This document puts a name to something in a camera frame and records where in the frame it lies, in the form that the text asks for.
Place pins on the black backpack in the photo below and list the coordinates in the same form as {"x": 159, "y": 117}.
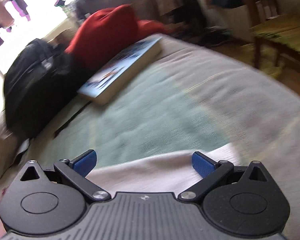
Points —
{"x": 40, "y": 85}

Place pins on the wooden chair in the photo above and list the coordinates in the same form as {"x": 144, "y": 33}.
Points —
{"x": 277, "y": 30}

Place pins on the pink and white sweater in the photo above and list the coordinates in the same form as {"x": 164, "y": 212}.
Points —
{"x": 152, "y": 172}

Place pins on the hanging dark coat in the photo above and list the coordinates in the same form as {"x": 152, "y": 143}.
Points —
{"x": 192, "y": 5}

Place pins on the thick paperback book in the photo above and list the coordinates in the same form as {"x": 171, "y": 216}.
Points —
{"x": 120, "y": 70}

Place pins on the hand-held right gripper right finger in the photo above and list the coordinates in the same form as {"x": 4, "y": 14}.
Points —
{"x": 203, "y": 165}

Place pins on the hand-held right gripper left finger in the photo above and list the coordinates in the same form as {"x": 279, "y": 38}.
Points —
{"x": 86, "y": 163}

